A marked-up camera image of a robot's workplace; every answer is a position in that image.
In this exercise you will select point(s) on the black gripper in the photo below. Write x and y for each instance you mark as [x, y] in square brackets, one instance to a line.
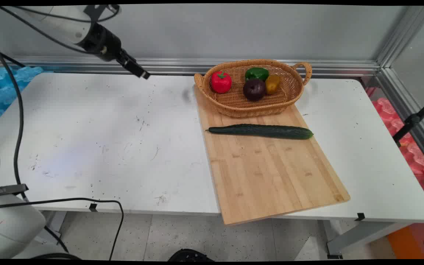
[101, 41]

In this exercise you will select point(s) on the dark green cucumber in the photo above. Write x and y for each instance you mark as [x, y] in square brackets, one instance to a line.
[260, 131]

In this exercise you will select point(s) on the grey table leg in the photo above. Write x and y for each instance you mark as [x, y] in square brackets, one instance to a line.
[359, 235]

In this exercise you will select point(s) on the aluminium frame post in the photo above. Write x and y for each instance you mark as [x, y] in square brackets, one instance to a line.
[403, 35]

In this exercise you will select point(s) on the bamboo cutting board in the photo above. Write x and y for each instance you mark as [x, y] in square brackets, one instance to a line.
[271, 173]

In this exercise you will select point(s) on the long aluminium frame rail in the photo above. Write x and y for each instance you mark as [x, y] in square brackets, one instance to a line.
[234, 67]

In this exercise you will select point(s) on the black tripod stand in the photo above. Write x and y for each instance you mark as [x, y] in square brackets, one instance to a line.
[412, 119]

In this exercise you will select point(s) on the blue foam mat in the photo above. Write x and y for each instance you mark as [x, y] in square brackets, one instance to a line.
[4, 86]

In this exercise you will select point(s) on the woven wicker basket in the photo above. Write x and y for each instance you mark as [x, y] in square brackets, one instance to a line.
[234, 105]

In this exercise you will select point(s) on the black tape piece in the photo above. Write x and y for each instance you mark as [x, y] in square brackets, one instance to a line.
[360, 216]
[93, 207]

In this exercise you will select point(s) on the green toy pepper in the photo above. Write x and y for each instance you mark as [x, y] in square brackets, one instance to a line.
[256, 73]

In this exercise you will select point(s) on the short aluminium frame rail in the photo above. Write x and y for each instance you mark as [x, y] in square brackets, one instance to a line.
[407, 110]

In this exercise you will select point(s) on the black round floor object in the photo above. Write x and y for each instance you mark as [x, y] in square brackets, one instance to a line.
[190, 255]

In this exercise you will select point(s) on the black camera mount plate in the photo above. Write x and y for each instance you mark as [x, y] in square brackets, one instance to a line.
[95, 11]

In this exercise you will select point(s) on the orange floor object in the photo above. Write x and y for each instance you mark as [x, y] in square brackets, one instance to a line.
[405, 243]

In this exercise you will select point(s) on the yellow toy pepper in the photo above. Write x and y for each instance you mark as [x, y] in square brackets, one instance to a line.
[272, 84]

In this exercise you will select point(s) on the dark purple toy fruit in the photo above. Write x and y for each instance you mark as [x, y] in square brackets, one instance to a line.
[254, 89]

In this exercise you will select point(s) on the pink foam mat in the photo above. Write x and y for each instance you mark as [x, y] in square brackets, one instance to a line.
[410, 147]

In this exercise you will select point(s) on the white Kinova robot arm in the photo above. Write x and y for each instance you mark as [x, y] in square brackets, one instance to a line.
[62, 26]

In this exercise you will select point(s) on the red bell pepper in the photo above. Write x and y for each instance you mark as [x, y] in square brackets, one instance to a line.
[221, 82]

